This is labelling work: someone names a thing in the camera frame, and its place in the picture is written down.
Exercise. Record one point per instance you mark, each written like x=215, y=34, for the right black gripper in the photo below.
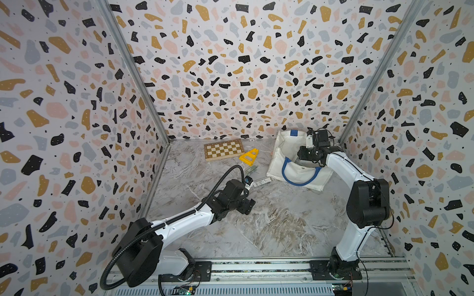
x=302, y=150

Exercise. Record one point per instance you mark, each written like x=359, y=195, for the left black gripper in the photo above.
x=247, y=206

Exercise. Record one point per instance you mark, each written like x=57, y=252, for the white canvas bag blue handles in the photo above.
x=286, y=166

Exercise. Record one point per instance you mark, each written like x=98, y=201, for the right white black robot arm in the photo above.
x=368, y=204

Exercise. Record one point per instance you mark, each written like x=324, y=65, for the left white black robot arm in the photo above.
x=142, y=251

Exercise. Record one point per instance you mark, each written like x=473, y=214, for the clear compass case barcode label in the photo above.
x=262, y=181

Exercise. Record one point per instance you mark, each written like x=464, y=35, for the clear compass case green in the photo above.
x=251, y=169

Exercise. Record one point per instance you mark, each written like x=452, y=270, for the yellow plastic triangle stand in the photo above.
x=250, y=157

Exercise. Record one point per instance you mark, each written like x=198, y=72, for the wooden chessboard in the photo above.
x=223, y=150

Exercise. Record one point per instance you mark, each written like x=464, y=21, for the green circuit board left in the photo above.
x=184, y=290

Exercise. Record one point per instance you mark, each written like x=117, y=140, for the circuit board right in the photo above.
x=342, y=290

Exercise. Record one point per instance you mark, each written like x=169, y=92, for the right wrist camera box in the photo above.
x=318, y=138

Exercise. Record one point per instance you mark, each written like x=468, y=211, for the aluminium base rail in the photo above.
x=380, y=276

